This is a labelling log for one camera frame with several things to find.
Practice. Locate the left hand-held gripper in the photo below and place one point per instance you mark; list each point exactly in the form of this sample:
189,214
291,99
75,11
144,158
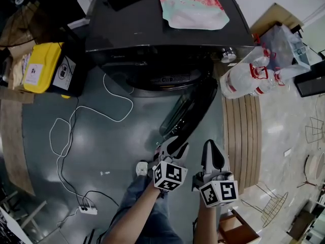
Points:
168,174

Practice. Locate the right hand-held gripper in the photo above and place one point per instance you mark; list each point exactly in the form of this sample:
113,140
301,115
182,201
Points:
218,192

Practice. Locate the person's right forearm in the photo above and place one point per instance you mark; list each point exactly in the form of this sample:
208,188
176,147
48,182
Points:
208,225

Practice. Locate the person's left forearm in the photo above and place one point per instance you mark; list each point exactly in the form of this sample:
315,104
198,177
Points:
137,212

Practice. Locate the black washing machine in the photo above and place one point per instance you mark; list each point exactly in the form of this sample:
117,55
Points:
142,34

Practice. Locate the wooden slat mat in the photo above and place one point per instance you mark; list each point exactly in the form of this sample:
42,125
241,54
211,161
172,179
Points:
241,141

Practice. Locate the person's left shoe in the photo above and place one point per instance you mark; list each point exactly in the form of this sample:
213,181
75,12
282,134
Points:
141,168

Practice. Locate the person's legs in jeans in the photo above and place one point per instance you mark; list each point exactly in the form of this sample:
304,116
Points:
157,220

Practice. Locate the small white scrap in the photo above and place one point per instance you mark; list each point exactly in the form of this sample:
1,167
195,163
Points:
105,173

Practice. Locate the brown wooden stool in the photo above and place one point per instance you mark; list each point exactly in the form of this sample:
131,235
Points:
238,231

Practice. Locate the white round pot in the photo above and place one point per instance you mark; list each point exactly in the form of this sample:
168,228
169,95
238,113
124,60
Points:
313,165

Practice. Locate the black rectangular appliance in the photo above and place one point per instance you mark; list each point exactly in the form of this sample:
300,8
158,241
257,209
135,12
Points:
312,84

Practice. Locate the clear plastic bag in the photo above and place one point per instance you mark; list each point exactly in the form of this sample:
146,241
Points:
281,47

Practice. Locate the pink detergent pouch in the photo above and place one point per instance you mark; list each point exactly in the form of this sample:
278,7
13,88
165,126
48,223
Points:
193,11

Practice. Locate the black bin with yellow lid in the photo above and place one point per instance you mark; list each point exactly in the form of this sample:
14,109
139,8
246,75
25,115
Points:
43,65

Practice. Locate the large cardboard sheet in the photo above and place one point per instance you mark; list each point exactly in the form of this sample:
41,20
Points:
274,15

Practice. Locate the open cardboard box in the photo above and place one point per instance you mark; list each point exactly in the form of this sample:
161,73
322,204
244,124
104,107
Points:
14,95

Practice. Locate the crumpled papers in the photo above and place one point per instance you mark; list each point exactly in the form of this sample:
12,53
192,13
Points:
19,67

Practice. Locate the closed cardboard box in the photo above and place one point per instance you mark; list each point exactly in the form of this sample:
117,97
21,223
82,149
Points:
17,27

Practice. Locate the grey metal frame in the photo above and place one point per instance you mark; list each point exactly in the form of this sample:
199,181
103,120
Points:
28,212

